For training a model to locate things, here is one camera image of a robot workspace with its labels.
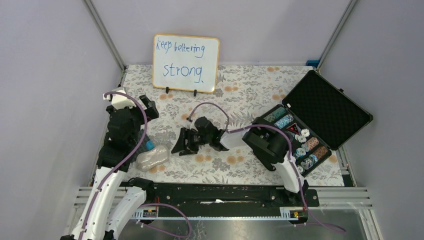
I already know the red triangle dealer card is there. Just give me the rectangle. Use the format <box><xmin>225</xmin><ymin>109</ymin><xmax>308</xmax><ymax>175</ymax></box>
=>
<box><xmin>286</xmin><ymin>122</ymin><xmax>302</xmax><ymax>135</ymax></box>

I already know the blue toy brick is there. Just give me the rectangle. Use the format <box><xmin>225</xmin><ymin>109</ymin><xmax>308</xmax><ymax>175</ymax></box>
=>
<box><xmin>145</xmin><ymin>140</ymin><xmax>155</xmax><ymax>151</ymax></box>

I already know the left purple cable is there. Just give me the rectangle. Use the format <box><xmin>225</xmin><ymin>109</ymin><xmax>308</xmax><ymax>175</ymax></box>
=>
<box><xmin>77</xmin><ymin>91</ymin><xmax>194</xmax><ymax>239</ymax></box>

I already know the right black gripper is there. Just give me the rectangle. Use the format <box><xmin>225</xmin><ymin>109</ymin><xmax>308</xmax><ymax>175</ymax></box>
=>
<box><xmin>171</xmin><ymin>127</ymin><xmax>211</xmax><ymax>157</ymax></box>

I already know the dark grey brick plate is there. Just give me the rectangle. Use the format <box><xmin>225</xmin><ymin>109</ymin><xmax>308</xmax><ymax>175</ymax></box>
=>
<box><xmin>135</xmin><ymin>134</ymin><xmax>151</xmax><ymax>157</ymax></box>

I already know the grey eraser cloth pad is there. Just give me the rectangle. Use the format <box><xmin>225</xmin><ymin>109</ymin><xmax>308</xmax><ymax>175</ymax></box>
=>
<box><xmin>134</xmin><ymin>145</ymin><xmax>171</xmax><ymax>172</ymax></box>

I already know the floral table mat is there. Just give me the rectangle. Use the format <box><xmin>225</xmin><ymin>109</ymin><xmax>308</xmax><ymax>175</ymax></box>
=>
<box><xmin>92</xmin><ymin>64</ymin><xmax>345</xmax><ymax>187</ymax></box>

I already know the whiteboard with yellow frame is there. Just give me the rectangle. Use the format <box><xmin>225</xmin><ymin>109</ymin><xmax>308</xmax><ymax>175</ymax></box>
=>
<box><xmin>152</xmin><ymin>33</ymin><xmax>220</xmax><ymax>93</ymax></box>

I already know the purple cable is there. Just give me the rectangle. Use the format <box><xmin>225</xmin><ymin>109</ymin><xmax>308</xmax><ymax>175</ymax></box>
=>
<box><xmin>77</xmin><ymin>91</ymin><xmax>194</xmax><ymax>239</ymax></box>
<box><xmin>186</xmin><ymin>101</ymin><xmax>347</xmax><ymax>234</ymax></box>

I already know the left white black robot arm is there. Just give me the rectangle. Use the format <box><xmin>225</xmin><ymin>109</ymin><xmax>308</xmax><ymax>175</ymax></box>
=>
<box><xmin>61</xmin><ymin>87</ymin><xmax>159</xmax><ymax>240</ymax></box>

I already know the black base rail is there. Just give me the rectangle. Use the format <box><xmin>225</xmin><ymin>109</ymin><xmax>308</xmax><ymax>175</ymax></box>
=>
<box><xmin>146</xmin><ymin>182</ymin><xmax>320</xmax><ymax>218</ymax></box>

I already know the blue corner bracket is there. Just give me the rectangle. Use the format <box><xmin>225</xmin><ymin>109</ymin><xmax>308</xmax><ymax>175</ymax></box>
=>
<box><xmin>305</xmin><ymin>60</ymin><xmax>320</xmax><ymax>68</ymax></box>

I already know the black whiteboard easel stand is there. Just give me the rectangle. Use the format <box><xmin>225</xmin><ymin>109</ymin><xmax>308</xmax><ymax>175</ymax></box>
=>
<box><xmin>165</xmin><ymin>87</ymin><xmax>198</xmax><ymax>97</ymax></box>

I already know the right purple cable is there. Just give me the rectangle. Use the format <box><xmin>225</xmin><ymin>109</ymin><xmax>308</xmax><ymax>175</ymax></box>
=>
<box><xmin>186</xmin><ymin>101</ymin><xmax>347</xmax><ymax>234</ymax></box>

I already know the black poker chip case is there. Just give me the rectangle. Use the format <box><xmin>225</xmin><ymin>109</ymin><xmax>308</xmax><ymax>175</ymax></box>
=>
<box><xmin>242</xmin><ymin>70</ymin><xmax>373</xmax><ymax>177</ymax></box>

